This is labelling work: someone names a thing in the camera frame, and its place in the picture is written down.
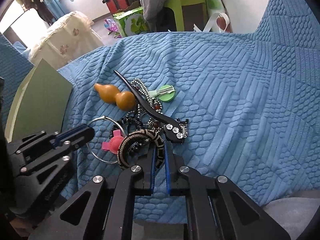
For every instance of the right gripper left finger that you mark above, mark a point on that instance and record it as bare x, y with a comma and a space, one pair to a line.
103, 208

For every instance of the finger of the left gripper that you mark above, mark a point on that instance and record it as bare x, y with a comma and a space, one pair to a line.
67, 135
85, 136

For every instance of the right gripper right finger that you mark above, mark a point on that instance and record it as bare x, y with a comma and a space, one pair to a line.
216, 207

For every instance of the pink plastic charm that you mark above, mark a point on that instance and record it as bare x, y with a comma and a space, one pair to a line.
113, 144

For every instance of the orange gourd pendant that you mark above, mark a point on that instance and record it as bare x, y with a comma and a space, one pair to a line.
125, 100

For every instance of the woven black tan bangle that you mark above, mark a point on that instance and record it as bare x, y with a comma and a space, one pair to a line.
135, 141

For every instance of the black rhinestone hair clip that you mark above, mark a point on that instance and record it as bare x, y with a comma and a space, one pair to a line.
172, 129

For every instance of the green round pendant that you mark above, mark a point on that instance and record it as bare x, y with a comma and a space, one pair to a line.
165, 93

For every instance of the green cardboard box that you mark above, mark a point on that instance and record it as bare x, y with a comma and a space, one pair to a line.
39, 103

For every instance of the cream lace covered table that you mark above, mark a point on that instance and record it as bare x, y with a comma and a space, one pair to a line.
70, 37

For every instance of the blue textured chair cover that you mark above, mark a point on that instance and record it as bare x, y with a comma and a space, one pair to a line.
252, 100

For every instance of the purple patterned cloth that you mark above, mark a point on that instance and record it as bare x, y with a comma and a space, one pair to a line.
111, 26

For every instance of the green printed carton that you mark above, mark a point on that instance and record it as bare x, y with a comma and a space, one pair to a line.
131, 23

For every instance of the red suitcase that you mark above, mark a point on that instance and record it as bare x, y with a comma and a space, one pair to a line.
117, 6

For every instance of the green plastic stool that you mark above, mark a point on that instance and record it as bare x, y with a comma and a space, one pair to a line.
188, 13

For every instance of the floral rolled mat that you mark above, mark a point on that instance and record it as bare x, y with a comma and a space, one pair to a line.
214, 6

